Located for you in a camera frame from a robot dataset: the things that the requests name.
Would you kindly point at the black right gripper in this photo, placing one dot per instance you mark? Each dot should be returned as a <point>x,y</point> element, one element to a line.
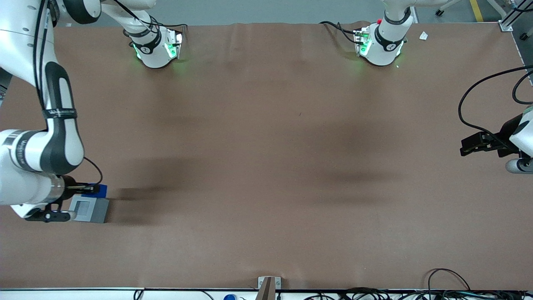
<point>70,184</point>

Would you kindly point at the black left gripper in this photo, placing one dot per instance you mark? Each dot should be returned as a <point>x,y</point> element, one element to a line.
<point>507,132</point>

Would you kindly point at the blue plastic insert part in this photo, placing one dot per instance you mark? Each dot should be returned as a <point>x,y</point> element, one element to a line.
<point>103,191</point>

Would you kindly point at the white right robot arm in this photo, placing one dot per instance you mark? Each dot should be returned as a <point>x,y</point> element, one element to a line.
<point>62,146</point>

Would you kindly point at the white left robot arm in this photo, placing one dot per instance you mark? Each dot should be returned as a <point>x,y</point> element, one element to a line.
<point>383,46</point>

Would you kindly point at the gray square base block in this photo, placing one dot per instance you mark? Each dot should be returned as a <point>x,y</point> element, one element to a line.
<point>98,211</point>

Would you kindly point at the small white paper tag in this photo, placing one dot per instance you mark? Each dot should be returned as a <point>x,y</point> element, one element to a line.
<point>423,36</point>

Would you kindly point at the small black foot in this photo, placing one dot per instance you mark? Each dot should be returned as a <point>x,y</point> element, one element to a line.
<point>524,36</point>

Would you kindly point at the white chair leg with caster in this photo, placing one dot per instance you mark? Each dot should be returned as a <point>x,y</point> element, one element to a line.
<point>439,12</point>

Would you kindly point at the brown table cover sheet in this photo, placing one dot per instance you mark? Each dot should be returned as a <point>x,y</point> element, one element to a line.
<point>266,166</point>

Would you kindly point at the gray metal mounting plate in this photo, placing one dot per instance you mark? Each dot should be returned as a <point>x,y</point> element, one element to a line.
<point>278,282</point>

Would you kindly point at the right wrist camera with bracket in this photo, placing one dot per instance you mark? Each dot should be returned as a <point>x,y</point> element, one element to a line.
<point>54,216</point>

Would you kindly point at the left wrist camera gray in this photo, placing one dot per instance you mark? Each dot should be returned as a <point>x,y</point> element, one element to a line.
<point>516,166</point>

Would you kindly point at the aluminium frame post with bracket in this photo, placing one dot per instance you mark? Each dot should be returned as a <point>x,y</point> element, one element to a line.
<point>506,26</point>

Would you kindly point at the brown camera post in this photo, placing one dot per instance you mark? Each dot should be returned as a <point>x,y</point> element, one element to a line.
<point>266,289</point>

